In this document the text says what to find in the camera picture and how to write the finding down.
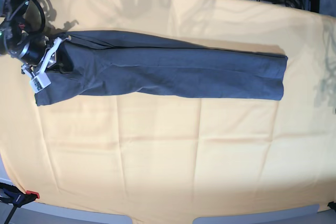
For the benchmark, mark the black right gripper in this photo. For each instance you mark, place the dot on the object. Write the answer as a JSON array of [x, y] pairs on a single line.
[[31, 51]]

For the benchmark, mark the blue-grey T-shirt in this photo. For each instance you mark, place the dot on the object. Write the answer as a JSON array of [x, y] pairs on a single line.
[[119, 62]]

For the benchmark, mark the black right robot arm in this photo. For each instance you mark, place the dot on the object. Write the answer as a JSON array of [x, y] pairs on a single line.
[[14, 24]]

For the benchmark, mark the yellow table cloth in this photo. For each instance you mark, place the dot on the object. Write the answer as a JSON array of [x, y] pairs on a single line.
[[168, 159]]

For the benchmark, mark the blue red-tipped clamp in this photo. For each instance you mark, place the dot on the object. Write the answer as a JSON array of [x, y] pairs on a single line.
[[11, 195]]

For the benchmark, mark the grey plastic plate left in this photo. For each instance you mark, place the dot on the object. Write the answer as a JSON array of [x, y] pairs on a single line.
[[42, 213]]

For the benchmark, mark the grey plastic plate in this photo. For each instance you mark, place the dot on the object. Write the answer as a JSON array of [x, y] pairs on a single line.
[[260, 217], [42, 213]]

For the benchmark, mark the grey plastic plate right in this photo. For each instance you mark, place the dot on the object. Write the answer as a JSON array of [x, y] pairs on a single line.
[[260, 217]]

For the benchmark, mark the black clamp right edge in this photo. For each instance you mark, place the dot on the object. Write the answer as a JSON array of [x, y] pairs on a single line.
[[332, 205]]

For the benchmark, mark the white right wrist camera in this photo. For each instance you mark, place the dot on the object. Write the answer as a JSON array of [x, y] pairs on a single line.
[[38, 78]]

